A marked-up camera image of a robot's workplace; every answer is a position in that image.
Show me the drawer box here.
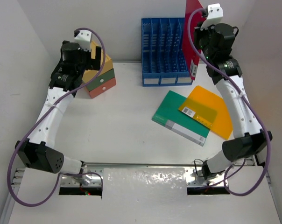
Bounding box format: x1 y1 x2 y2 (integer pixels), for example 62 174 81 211
82 54 116 98

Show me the red folder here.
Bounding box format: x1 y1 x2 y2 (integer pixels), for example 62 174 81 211
182 0 204 81

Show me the yellow translucent folder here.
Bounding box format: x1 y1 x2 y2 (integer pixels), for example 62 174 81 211
178 85 233 140

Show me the green clip file folder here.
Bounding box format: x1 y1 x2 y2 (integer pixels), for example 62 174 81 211
152 91 210 146

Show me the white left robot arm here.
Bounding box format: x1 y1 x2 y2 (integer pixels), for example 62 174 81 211
15 41 103 175

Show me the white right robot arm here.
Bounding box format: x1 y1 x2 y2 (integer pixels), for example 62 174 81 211
194 22 267 179

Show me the blue file organizer rack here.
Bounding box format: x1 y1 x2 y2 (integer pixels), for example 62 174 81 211
141 18 193 87

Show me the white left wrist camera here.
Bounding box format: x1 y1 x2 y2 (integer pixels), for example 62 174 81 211
74 29 92 52

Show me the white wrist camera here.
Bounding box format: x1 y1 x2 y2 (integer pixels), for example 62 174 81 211
200 3 223 31
74 29 92 52

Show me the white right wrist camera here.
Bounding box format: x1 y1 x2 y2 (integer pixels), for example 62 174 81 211
200 3 223 31

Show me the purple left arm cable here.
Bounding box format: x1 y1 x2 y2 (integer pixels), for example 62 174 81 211
7 28 106 208

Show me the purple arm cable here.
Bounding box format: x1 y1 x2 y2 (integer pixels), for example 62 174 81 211
186 8 272 196
7 28 106 208

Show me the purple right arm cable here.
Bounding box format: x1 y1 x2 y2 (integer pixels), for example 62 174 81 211
186 8 272 196

